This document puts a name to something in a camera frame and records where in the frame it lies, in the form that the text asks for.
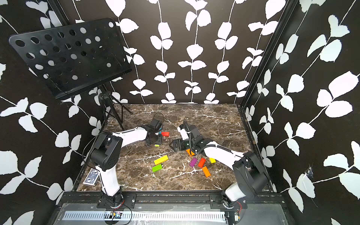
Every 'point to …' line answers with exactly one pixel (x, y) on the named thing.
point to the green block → (157, 168)
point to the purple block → (193, 161)
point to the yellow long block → (161, 160)
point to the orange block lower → (206, 171)
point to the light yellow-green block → (157, 145)
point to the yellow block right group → (212, 161)
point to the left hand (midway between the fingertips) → (159, 139)
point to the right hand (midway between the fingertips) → (174, 142)
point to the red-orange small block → (165, 133)
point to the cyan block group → (160, 131)
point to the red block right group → (201, 162)
